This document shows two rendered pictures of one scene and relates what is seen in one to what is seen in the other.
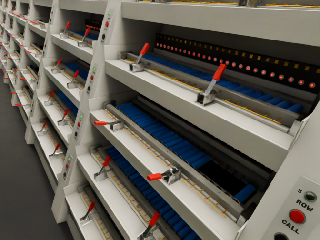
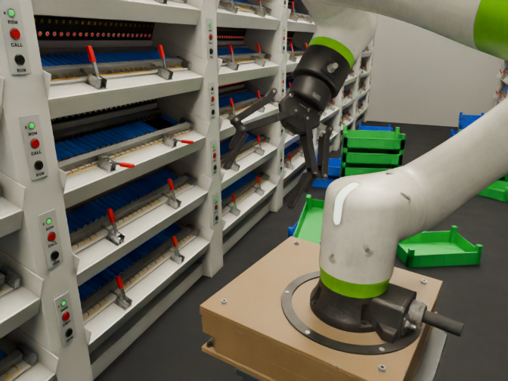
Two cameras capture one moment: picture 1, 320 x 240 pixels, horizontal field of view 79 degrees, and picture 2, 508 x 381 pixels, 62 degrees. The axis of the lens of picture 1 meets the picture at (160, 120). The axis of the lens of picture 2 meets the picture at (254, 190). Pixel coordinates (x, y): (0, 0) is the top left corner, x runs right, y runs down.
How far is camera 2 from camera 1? 130 cm
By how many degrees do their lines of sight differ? 102
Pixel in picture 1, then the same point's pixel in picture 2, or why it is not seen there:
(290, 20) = (184, 13)
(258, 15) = (175, 10)
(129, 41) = not seen: hidden behind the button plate
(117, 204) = (147, 222)
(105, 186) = (128, 233)
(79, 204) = (98, 321)
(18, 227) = not seen: outside the picture
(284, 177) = (205, 88)
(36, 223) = not seen: outside the picture
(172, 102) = (155, 90)
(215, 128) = (180, 88)
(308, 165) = (208, 78)
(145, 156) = (150, 153)
